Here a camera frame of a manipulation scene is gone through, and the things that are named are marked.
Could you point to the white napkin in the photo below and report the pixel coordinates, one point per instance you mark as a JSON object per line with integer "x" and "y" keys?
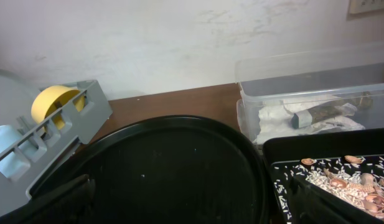
{"x": 275, "y": 121}

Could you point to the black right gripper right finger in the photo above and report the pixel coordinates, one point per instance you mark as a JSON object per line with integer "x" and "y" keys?
{"x": 310, "y": 204}

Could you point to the brown food scraps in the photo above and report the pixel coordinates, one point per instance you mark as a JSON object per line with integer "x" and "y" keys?
{"x": 357, "y": 180}

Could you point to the round black tray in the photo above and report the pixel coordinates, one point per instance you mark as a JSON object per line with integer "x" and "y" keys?
{"x": 171, "y": 169}

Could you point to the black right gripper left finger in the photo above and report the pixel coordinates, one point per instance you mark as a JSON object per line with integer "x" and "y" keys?
{"x": 65, "y": 204}

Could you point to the yellow bowl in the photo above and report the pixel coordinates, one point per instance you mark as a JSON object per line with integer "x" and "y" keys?
{"x": 51, "y": 99}

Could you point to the grey dishwasher rack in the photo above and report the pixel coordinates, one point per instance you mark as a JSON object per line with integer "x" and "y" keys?
{"x": 28, "y": 155}

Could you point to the white wall outlet plate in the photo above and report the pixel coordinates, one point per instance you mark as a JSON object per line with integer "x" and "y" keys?
{"x": 358, "y": 7}

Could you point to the rectangular black tray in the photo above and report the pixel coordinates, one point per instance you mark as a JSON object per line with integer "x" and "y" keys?
{"x": 354, "y": 143}

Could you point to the clear plastic bin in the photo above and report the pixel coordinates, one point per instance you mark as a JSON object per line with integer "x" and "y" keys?
{"x": 344, "y": 72}

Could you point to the white round plate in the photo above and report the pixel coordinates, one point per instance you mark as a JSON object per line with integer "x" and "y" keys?
{"x": 16, "y": 99}

